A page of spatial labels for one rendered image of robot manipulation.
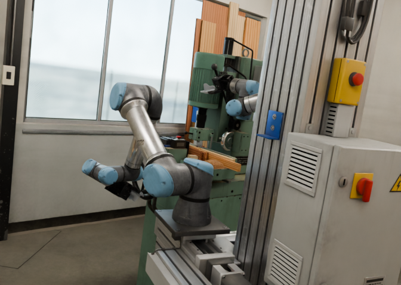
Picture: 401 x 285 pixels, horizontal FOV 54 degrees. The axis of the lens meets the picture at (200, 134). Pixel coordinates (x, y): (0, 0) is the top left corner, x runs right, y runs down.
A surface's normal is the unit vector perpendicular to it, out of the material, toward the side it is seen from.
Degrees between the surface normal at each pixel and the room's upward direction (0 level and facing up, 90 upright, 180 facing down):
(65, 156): 90
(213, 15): 87
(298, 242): 90
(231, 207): 90
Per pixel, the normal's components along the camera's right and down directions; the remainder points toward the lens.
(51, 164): 0.65, 0.19
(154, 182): -0.70, 0.08
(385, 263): 0.44, 0.18
